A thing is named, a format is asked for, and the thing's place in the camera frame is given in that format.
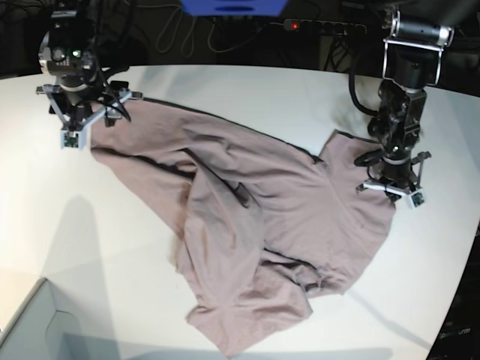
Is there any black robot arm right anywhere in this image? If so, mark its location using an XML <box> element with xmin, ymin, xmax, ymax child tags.
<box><xmin>37</xmin><ymin>1</ymin><xmax>137</xmax><ymax>131</ymax></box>

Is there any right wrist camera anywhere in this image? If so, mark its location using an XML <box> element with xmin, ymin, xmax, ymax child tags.
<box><xmin>35</xmin><ymin>84</ymin><xmax>146</xmax><ymax>151</ymax></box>

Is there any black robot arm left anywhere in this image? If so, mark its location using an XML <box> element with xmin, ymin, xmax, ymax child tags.
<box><xmin>349</xmin><ymin>3</ymin><xmax>455</xmax><ymax>197</ymax></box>

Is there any pink t-shirt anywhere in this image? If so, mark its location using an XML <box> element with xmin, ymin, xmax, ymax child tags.
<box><xmin>91</xmin><ymin>100</ymin><xmax>395</xmax><ymax>356</ymax></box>

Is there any blue box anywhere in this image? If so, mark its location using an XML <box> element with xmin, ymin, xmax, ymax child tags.
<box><xmin>180</xmin><ymin>0</ymin><xmax>288</xmax><ymax>17</ymax></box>

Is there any black power strip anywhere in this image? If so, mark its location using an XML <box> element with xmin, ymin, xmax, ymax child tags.
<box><xmin>282</xmin><ymin>19</ymin><xmax>368</xmax><ymax>36</ymax></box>

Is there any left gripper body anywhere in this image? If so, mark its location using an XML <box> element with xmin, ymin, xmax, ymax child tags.
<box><xmin>365</xmin><ymin>149</ymin><xmax>422</xmax><ymax>190</ymax></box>

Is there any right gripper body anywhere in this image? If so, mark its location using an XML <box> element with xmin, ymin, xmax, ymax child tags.
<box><xmin>48</xmin><ymin>76</ymin><xmax>143</xmax><ymax>128</ymax></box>

